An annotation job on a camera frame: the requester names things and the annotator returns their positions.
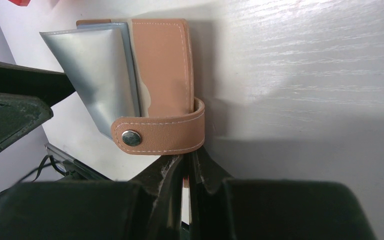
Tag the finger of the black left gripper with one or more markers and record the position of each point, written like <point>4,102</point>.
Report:
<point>19,115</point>
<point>50,86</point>

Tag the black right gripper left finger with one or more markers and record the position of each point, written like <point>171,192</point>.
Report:
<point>158,205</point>

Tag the tan leather card holder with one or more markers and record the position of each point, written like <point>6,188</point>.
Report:
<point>136,78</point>

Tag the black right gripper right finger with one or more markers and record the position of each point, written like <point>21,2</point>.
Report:
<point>210,209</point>

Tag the aluminium frame rail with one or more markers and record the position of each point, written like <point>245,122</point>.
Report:
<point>72,168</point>

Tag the red bin with black card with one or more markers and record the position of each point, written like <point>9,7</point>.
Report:
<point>20,3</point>

